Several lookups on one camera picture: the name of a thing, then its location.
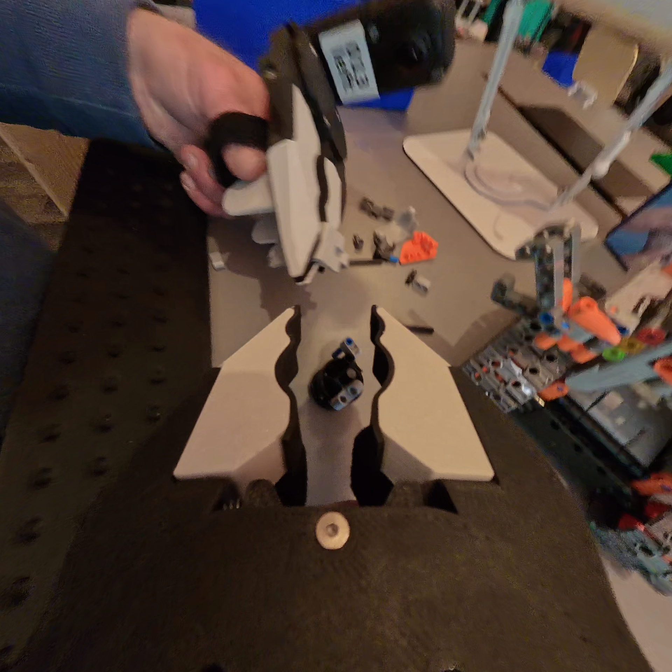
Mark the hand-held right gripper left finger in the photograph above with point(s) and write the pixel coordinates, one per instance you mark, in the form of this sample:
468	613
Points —
236	420

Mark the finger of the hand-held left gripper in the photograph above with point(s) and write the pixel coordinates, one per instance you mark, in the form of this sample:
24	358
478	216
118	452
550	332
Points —
336	194
294	199

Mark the small blue bin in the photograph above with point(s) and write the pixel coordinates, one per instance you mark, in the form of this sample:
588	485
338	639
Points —
559	71

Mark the large grey flat panel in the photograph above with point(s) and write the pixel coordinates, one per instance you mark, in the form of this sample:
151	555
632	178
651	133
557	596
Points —
405	220

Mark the small grey connector block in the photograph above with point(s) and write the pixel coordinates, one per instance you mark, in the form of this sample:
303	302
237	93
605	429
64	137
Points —
422	284

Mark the robot kit box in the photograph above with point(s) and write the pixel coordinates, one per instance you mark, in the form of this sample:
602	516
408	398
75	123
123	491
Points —
645	231

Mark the small grey brick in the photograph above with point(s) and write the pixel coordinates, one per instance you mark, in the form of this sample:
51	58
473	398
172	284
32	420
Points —
219	261

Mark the black pin connector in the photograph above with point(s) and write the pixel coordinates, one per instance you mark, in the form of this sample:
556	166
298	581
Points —
411	277

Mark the black perforated board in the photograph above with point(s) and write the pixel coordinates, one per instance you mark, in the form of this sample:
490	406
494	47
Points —
131	236

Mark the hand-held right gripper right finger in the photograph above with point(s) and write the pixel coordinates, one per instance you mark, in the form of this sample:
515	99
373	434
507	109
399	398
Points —
430	420

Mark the orange plastic panel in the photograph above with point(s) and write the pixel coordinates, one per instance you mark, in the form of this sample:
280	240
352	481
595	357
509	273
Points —
417	249

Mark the clear acrylic stand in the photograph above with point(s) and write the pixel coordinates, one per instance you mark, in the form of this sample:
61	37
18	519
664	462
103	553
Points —
584	90

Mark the dark grey beam connector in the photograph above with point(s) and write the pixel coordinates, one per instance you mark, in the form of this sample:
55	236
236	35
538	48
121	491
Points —
377	208

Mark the green plastic piece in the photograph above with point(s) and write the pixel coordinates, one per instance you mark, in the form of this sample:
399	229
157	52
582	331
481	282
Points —
662	162

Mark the person's left hand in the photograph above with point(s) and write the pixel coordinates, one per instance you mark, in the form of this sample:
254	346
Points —
183	89

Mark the tracked toy robot vehicle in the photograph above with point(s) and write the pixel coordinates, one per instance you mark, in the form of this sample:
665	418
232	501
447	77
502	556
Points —
545	273

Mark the white book stand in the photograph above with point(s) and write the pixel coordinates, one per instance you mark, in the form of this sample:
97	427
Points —
451	168

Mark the black axle rod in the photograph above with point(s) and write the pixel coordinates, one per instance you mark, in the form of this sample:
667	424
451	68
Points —
367	260
422	329

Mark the black toy wheel assembly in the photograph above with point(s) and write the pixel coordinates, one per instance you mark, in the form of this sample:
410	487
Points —
330	380

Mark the black elbow connector blue pin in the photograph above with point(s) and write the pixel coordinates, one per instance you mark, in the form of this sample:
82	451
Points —
383	244

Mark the person's left forearm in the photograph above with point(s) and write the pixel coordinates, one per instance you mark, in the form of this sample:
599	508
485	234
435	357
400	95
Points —
63	63

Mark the blue storage bin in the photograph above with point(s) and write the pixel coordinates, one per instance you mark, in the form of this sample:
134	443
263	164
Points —
236	21

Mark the small dark grey bush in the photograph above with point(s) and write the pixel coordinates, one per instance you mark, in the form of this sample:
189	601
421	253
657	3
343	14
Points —
358	241

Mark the black wheel brick assembly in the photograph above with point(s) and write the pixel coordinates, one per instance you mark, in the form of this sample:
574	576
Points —
332	252

